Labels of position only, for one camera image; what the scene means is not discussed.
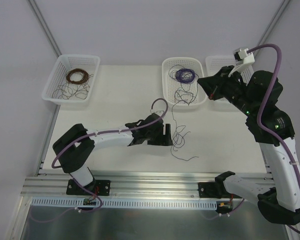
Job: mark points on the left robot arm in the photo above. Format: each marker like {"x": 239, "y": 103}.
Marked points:
{"x": 74, "y": 147}

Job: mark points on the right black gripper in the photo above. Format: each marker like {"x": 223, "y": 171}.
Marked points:
{"x": 220, "y": 83}

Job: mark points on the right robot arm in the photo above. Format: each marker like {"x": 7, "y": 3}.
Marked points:
{"x": 279, "y": 204}

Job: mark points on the middle white perforated basket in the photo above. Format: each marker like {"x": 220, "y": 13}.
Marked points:
{"x": 179, "y": 95}

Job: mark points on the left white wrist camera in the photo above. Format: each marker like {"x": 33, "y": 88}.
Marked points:
{"x": 157, "y": 112}

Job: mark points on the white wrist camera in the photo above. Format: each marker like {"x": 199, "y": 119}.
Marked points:
{"x": 157, "y": 112}
{"x": 243, "y": 59}

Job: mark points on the right aluminium frame post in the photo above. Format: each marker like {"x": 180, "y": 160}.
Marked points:
{"x": 274, "y": 21}

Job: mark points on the left white perforated basket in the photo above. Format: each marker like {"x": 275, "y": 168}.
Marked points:
{"x": 72, "y": 80}

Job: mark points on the aluminium mounting rail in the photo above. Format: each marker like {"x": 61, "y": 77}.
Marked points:
{"x": 131, "y": 185}

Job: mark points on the right white perforated basket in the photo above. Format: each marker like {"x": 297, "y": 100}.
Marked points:
{"x": 213, "y": 65}

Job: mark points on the aluminium frame post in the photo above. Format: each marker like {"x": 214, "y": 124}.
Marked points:
{"x": 274, "y": 21}
{"x": 44, "y": 26}

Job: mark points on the white perforated basket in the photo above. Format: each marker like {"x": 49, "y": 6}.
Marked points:
{"x": 213, "y": 65}
{"x": 72, "y": 80}
{"x": 179, "y": 95}

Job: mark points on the white slotted cable duct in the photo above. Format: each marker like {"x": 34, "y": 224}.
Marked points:
{"x": 124, "y": 203}

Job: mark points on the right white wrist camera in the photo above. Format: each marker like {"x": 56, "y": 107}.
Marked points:
{"x": 243, "y": 59}

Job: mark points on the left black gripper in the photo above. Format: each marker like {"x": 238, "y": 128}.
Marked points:
{"x": 158, "y": 135}

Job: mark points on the left aluminium frame post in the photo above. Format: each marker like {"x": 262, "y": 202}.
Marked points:
{"x": 44, "y": 26}

